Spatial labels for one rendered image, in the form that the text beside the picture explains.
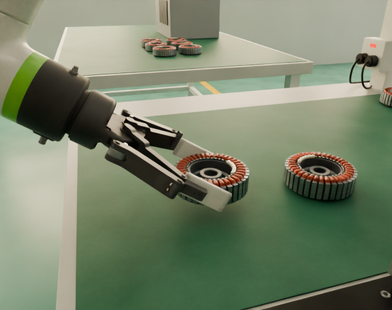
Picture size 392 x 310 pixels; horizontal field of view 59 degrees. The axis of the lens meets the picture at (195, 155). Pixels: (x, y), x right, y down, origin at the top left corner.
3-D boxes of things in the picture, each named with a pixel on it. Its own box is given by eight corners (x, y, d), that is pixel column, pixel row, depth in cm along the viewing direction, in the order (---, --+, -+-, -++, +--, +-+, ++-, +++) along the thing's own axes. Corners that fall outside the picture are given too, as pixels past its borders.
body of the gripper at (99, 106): (73, 125, 51) (131, 152, 53) (58, 148, 43) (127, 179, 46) (95, 80, 48) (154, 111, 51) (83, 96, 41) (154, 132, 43)
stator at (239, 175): (174, 210, 47) (174, 186, 45) (172, 171, 57) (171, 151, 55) (255, 207, 48) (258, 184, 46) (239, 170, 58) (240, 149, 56)
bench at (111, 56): (77, 243, 157) (46, 79, 124) (79, 114, 316) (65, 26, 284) (293, 204, 185) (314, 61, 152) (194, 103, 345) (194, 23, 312)
